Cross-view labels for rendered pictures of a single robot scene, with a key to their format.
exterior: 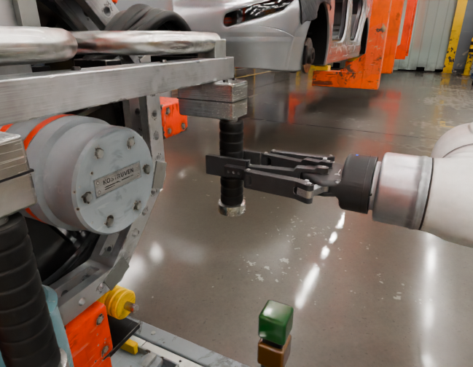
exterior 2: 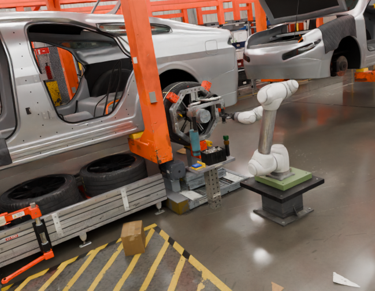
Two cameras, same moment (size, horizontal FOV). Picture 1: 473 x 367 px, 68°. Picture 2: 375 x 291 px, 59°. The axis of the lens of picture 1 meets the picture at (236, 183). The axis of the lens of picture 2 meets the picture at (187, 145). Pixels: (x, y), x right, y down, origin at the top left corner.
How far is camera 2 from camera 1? 277 cm
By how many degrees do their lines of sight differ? 32
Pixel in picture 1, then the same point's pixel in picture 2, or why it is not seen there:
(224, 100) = (220, 105)
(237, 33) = (289, 63)
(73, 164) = (200, 114)
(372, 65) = not seen: outside the picture
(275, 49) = (310, 68)
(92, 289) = (204, 137)
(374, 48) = not seen: outside the picture
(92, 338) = (203, 145)
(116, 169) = (204, 114)
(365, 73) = not seen: outside the picture
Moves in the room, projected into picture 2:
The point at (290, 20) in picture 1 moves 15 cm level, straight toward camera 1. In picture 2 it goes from (318, 53) to (314, 54)
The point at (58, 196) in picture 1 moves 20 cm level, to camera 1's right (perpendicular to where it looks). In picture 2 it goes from (198, 117) to (217, 116)
